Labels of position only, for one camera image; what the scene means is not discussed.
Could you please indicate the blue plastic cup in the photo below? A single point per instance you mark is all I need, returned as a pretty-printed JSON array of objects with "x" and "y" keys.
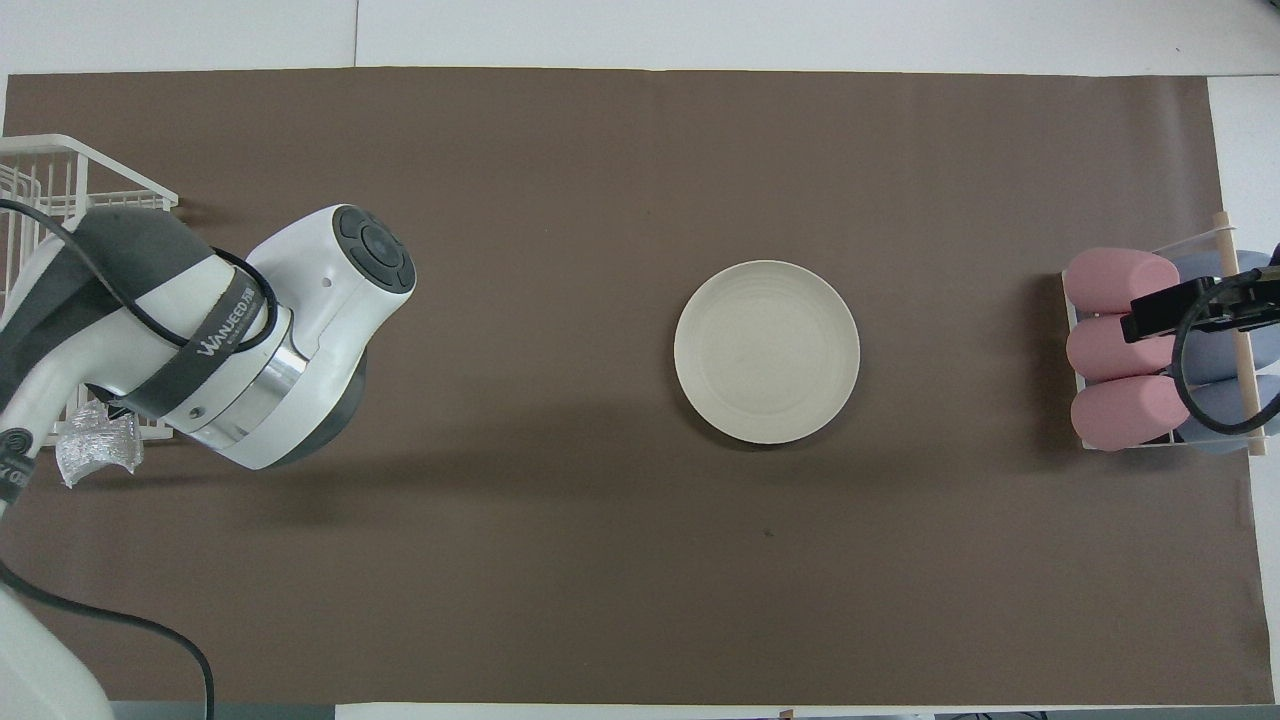
[
  {"x": 1240, "y": 410},
  {"x": 1200, "y": 268},
  {"x": 1215, "y": 355}
]

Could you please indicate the cream round plate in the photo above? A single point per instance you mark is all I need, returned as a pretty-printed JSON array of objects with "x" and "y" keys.
[{"x": 766, "y": 352}]

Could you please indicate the pink plastic cup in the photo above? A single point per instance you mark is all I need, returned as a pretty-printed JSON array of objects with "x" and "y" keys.
[
  {"x": 1110, "y": 278},
  {"x": 1110, "y": 350},
  {"x": 1125, "y": 415}
]

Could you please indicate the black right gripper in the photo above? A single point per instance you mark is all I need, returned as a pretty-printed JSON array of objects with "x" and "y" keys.
[{"x": 1255, "y": 298}]

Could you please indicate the brown table mat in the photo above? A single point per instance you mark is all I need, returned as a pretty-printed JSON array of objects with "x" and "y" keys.
[{"x": 600, "y": 560}]

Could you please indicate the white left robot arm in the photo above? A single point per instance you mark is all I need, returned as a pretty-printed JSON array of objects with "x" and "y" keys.
[{"x": 320, "y": 300}]

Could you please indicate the white cup holder rack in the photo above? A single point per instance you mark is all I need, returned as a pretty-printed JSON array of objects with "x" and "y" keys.
[{"x": 1245, "y": 380}]

